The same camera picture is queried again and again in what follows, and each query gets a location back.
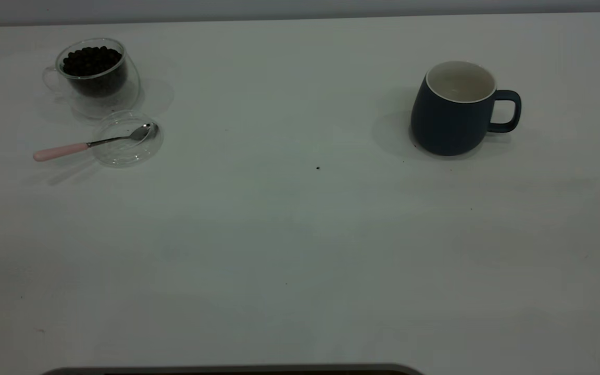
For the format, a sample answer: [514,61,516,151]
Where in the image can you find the dark grey ceramic mug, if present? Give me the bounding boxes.
[410,61,522,157]

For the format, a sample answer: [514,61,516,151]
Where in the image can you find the pink-handled metal spoon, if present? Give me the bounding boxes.
[33,123,154,162]

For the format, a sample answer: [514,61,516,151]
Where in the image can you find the clear glass lid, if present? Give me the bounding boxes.
[91,110,164,168]

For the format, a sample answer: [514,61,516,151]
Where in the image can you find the double-walled glass cup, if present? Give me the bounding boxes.
[42,37,142,120]

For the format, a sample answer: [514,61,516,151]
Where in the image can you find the dark coffee beans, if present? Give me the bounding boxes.
[62,46,128,98]

